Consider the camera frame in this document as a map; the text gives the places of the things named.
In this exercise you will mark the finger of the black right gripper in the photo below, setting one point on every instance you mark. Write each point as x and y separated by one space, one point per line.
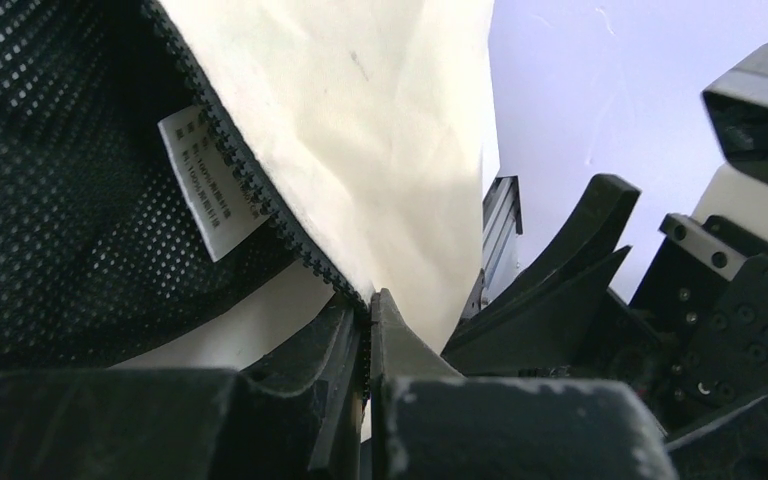
590 234
540 329

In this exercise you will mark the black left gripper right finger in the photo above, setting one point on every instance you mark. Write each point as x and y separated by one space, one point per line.
430 422

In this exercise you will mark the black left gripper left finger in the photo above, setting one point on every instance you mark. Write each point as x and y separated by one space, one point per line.
294 414

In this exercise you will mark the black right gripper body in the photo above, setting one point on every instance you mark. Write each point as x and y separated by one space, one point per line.
693 344

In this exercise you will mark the beige zip jacket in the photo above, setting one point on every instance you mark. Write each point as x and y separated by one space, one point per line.
164 164

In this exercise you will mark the aluminium frame rail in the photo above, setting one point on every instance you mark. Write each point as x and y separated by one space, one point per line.
502 226

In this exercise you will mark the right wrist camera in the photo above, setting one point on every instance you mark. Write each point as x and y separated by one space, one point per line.
737 105

